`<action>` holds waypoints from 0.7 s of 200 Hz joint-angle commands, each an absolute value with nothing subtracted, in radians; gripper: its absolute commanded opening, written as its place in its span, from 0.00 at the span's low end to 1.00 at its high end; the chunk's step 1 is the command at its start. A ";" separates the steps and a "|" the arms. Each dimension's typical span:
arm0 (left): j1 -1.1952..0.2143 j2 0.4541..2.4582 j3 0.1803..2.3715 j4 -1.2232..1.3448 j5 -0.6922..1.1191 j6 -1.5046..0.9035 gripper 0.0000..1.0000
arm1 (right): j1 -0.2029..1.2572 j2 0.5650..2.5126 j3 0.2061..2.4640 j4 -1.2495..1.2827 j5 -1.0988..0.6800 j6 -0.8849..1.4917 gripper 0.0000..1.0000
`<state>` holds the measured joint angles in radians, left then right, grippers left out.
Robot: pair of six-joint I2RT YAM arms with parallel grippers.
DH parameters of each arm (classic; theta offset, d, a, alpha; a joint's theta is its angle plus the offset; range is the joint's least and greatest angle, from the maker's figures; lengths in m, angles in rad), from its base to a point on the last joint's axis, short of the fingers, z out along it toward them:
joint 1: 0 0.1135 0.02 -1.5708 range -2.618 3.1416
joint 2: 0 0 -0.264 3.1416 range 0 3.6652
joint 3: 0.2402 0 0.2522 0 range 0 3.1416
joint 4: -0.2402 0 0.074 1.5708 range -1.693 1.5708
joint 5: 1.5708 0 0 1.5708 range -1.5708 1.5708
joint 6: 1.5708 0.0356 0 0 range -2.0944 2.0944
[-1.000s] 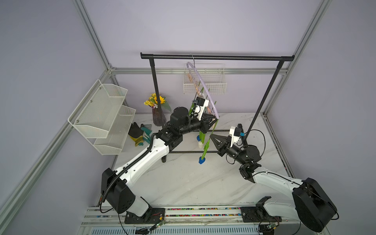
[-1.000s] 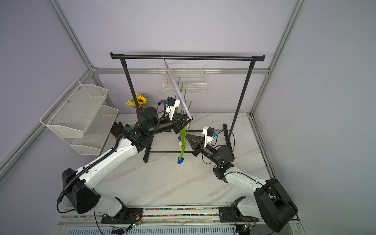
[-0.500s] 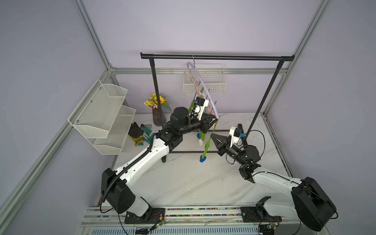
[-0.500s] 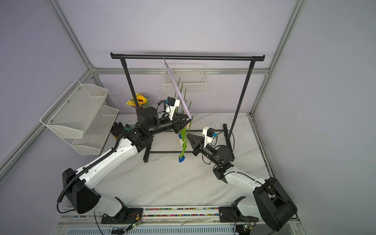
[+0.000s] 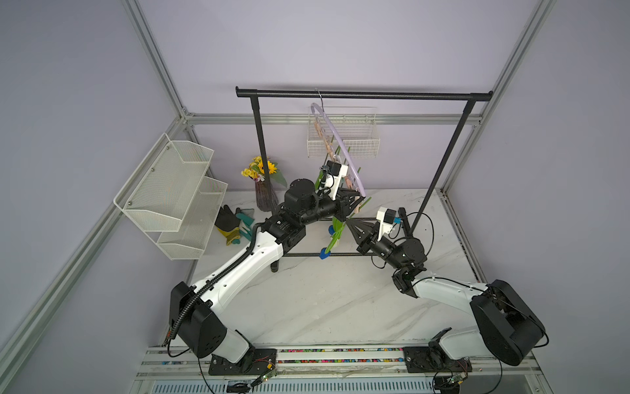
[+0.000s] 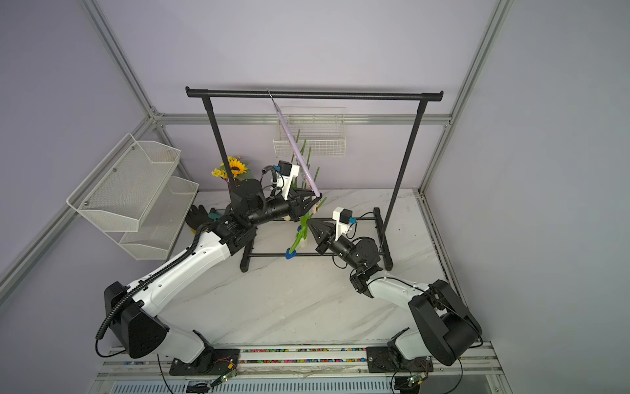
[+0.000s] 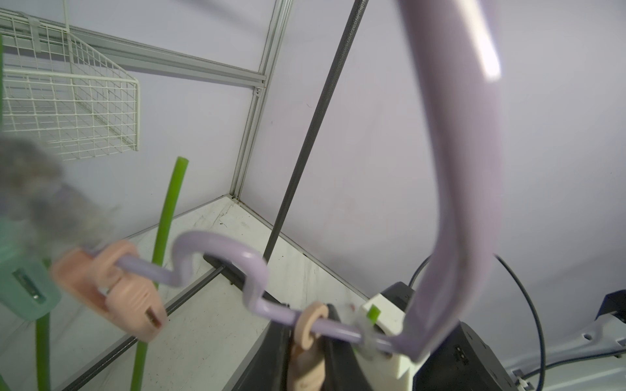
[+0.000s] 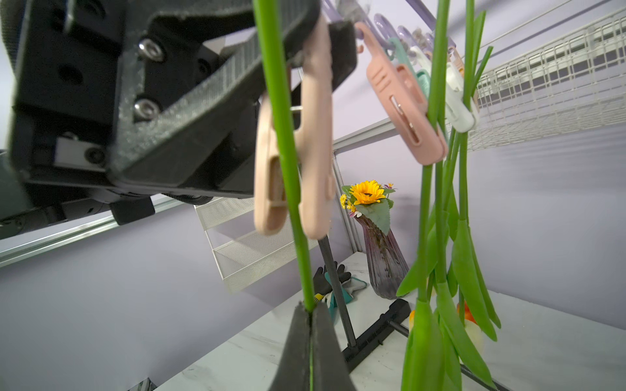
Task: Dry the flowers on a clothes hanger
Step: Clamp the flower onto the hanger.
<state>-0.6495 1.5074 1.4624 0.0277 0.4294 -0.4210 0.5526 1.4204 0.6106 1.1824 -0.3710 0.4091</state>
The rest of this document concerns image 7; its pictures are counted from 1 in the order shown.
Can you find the purple clip hanger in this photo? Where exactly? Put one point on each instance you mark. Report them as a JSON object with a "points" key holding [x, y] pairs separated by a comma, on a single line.
{"points": [[458, 69]]}

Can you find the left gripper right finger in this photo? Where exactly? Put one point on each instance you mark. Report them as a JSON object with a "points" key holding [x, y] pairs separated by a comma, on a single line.
{"points": [[342, 370]]}

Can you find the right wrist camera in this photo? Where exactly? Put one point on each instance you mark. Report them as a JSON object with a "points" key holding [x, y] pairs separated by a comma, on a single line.
{"points": [[382, 363]]}

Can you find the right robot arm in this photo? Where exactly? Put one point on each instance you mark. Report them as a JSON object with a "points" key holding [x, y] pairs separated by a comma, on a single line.
{"points": [[592, 359]]}

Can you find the white wire wall basket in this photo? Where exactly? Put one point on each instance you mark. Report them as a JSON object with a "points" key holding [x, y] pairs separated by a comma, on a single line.
{"points": [[62, 92]]}

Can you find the white tulip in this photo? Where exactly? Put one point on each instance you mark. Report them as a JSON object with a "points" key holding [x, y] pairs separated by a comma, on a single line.
{"points": [[159, 252]]}

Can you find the black clothes rack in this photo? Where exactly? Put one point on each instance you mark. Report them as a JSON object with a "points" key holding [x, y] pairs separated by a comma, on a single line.
{"points": [[276, 35]]}

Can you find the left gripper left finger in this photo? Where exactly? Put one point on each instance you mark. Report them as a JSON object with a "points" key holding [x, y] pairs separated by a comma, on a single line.
{"points": [[267, 369]]}

